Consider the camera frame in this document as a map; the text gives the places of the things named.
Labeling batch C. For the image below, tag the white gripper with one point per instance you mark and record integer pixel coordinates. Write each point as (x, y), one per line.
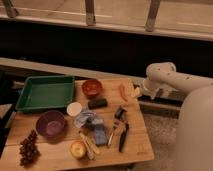
(155, 89)

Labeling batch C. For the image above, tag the dark red grape bunch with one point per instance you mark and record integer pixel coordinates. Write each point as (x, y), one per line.
(28, 150)

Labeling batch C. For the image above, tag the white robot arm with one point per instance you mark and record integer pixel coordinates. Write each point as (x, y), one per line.
(194, 136)

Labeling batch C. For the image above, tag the green plastic tray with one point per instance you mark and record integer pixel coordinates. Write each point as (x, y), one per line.
(41, 93)

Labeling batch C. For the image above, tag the yellow toy piece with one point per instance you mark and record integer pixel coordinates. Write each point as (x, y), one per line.
(136, 93)

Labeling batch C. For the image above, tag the orange carrot toy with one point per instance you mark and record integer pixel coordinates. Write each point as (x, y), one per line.
(122, 92)

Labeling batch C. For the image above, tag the wooden cutting board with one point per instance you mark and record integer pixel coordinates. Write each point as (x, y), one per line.
(55, 155)

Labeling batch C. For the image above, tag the black rectangular block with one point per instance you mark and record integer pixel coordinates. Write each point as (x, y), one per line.
(97, 103)

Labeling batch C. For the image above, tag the red bowl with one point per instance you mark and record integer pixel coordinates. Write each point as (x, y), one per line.
(91, 88)

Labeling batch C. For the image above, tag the blue cloth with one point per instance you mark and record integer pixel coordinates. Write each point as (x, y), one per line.
(96, 124)

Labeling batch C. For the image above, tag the crumpled clear plastic bag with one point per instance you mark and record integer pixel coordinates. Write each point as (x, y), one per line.
(82, 118)

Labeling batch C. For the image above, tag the white cup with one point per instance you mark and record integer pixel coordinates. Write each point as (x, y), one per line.
(73, 109)

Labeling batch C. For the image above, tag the purple bowl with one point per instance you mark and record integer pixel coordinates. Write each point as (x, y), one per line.
(50, 124)

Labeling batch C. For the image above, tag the black handled tool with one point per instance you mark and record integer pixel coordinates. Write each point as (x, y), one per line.
(119, 112)

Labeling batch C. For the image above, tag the black handled knife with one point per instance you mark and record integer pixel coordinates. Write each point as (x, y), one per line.
(123, 137)

